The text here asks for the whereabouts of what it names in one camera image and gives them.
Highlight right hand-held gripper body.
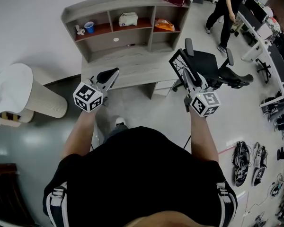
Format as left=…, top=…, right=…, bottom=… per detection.
left=184, top=89, right=222, bottom=118

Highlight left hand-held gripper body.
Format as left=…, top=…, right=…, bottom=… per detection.
left=72, top=78, right=109, bottom=114

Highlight black framed white picture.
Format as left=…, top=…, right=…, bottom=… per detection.
left=169, top=48, right=199, bottom=82

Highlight person's right forearm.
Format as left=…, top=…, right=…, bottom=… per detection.
left=188, top=107, right=220, bottom=163

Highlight person's left forearm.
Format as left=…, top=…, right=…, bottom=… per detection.
left=61, top=107, right=98, bottom=160

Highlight black office chair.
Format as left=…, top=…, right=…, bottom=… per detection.
left=171, top=38, right=254, bottom=92

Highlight person's grey trousers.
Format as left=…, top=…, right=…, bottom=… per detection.
left=104, top=123, right=130, bottom=143

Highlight blue plastic cup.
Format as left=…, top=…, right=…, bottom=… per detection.
left=84, top=21, right=95, bottom=34

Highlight white tissue packet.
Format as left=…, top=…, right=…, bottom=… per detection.
left=118, top=12, right=139, bottom=27

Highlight orange snack bag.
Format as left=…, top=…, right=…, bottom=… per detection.
left=154, top=18, right=175, bottom=32

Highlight black swivel chair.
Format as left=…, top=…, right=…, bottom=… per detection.
left=255, top=58, right=273, bottom=84

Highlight white table with ribbed base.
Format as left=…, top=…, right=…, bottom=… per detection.
left=0, top=63, right=68, bottom=127

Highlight black monitor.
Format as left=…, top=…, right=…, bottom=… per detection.
left=267, top=44, right=284, bottom=89
left=245, top=0, right=268, bottom=25

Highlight person's black shirt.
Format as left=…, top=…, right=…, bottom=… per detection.
left=43, top=126, right=239, bottom=227

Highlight person's face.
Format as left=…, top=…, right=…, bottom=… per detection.
left=125, top=210, right=204, bottom=227

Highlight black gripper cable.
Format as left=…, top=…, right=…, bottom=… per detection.
left=182, top=135, right=192, bottom=150

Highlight black gear bundle with cables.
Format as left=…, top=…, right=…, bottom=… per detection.
left=231, top=140, right=252, bottom=188

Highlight white gear bundle with cables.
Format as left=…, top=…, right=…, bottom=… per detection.
left=251, top=142, right=268, bottom=186

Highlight black white harness strap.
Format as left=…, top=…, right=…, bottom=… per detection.
left=216, top=182, right=239, bottom=224
left=44, top=182, right=68, bottom=227

